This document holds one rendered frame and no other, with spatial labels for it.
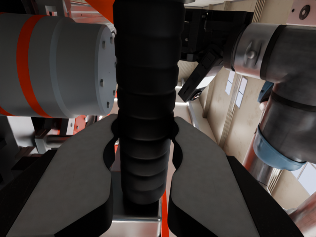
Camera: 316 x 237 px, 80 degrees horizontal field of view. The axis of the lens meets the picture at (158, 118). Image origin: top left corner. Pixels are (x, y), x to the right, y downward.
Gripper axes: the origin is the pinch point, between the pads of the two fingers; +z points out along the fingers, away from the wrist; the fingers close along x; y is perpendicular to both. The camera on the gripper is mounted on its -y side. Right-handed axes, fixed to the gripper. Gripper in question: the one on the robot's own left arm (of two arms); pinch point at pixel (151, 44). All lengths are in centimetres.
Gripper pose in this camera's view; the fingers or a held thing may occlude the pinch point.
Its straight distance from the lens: 45.4
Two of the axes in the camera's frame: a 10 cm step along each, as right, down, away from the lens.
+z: -7.2, -3.7, 5.8
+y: 0.6, -8.7, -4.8
